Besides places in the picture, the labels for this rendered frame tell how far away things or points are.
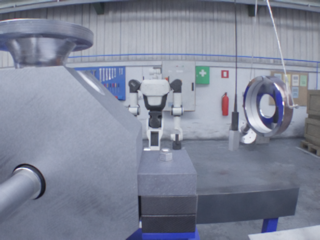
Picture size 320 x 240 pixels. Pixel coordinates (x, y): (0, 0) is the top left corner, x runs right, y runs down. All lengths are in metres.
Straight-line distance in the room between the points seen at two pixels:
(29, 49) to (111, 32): 5.53
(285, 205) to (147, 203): 0.74
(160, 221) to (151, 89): 1.79
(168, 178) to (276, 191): 0.66
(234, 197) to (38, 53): 0.84
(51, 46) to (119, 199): 0.35
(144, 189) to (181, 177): 0.08
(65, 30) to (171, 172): 0.35
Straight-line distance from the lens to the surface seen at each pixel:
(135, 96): 2.30
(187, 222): 0.52
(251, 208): 1.02
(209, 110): 5.82
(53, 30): 0.47
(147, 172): 0.47
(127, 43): 5.88
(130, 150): 0.44
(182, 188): 0.48
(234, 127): 1.43
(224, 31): 6.10
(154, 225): 0.52
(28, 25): 0.48
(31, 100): 0.49
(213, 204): 0.96
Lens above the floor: 1.28
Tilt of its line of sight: 8 degrees down
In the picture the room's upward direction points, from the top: straight up
